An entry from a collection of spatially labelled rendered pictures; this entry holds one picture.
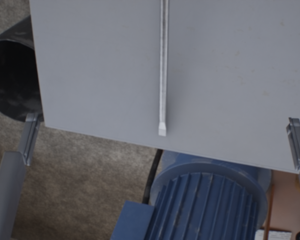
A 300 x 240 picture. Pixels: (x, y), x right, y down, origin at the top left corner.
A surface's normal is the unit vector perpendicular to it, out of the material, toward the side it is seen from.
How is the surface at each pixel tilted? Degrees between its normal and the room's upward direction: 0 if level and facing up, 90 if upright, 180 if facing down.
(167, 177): 0
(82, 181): 0
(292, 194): 0
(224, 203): 90
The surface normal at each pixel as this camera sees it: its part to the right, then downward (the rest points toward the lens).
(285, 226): -0.26, 0.61
